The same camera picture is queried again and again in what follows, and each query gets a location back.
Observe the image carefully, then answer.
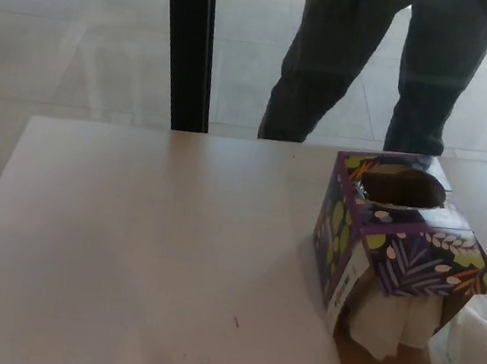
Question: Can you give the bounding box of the black window frame post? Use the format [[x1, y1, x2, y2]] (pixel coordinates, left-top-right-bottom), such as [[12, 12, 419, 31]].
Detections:
[[147, 0, 228, 136]]

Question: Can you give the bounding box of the white tissue stack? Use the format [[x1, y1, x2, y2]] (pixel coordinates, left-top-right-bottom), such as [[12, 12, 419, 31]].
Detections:
[[345, 286, 445, 364]]

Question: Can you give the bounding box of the person in dark trousers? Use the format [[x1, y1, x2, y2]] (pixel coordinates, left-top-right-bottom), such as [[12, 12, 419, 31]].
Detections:
[[256, 0, 487, 170]]

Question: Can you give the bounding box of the purple floral tissue box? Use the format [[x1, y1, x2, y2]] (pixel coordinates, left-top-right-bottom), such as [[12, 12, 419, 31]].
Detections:
[[295, 141, 487, 364]]

